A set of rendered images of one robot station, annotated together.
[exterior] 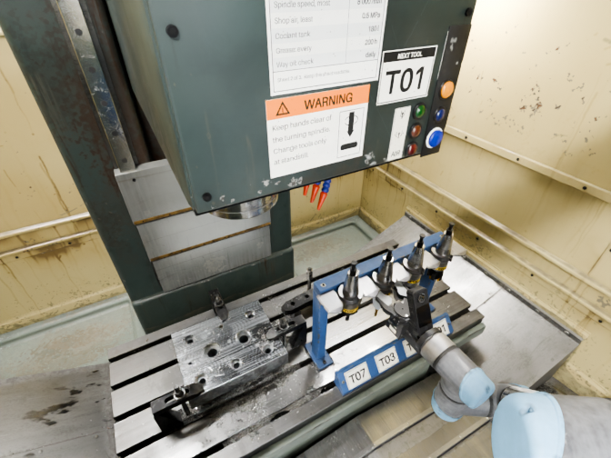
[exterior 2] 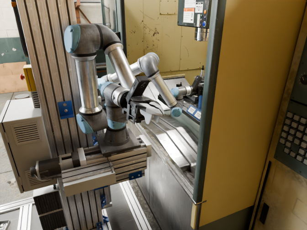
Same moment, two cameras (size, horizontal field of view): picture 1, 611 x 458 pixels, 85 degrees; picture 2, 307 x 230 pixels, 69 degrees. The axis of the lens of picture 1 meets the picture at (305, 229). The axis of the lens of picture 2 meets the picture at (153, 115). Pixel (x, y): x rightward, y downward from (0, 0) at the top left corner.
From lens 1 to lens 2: 204 cm
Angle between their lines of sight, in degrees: 79
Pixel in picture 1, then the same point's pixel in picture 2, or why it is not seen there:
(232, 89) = (182, 6)
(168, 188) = not seen: hidden behind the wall
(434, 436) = (181, 143)
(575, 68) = not seen: outside the picture
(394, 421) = (184, 133)
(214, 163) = (179, 16)
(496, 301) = not seen: hidden behind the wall
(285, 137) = (185, 15)
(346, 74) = (191, 5)
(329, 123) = (189, 14)
